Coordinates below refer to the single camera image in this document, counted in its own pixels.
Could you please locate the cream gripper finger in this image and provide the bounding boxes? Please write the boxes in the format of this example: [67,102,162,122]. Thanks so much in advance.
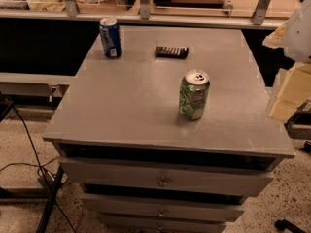
[262,22,287,49]
[267,63,311,123]

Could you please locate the green soda can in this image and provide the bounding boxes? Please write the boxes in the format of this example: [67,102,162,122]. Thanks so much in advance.
[179,69,210,120]

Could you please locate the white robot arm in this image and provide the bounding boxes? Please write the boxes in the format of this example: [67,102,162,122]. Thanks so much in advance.
[263,0,311,122]

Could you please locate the blue soda can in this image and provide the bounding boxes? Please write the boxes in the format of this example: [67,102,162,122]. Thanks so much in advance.
[99,18,122,58]

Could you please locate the dark chocolate bar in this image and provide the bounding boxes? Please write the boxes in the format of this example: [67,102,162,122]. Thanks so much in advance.
[155,46,189,59]

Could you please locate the grey drawer cabinet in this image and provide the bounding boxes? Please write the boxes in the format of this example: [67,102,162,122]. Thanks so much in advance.
[44,26,294,225]

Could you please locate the top drawer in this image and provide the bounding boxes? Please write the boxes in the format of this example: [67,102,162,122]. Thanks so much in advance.
[59,157,274,197]

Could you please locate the drawer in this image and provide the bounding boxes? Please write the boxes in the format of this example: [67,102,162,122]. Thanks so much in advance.
[95,214,226,233]
[81,193,244,222]
[59,157,274,197]

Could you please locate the bottom drawer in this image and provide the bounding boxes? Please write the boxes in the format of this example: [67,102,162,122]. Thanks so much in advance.
[95,214,226,233]

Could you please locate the middle drawer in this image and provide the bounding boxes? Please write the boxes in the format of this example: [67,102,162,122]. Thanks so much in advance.
[81,193,244,222]

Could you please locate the black stand leg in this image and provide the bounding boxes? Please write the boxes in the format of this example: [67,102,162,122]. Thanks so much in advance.
[36,167,64,233]

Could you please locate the grey metal shelf rail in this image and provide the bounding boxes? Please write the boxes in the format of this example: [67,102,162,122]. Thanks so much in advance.
[0,9,285,30]

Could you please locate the black floor cable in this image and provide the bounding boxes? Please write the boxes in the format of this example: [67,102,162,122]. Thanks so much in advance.
[0,105,78,233]

